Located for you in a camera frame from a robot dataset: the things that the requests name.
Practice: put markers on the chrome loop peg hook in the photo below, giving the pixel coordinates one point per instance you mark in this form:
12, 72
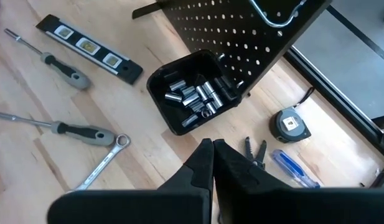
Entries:
272, 25

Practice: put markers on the black perforated pegboard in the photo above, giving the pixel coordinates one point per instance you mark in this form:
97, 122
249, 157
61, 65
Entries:
229, 46

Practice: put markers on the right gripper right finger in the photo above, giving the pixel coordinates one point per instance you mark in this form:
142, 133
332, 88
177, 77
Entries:
232, 174

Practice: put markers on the black torpedo spirit level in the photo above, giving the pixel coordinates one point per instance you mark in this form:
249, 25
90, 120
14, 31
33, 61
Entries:
95, 53

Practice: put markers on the black aluminium table frame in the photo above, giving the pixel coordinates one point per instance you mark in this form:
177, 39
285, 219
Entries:
335, 93

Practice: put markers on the black plastic parts bin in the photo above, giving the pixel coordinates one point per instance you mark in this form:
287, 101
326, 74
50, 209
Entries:
166, 118

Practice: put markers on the black markers on right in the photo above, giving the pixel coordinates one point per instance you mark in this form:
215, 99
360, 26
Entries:
257, 155

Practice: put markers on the chrome socket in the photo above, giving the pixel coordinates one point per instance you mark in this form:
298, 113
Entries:
189, 120
201, 92
211, 107
177, 84
208, 87
216, 100
173, 97
190, 99

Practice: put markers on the grey black tape measure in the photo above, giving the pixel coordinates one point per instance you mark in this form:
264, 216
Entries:
289, 124

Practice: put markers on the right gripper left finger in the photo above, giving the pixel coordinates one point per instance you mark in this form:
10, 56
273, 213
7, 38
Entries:
199, 174

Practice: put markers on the chrome combination wrench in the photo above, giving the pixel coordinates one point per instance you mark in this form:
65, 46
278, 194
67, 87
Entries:
101, 163

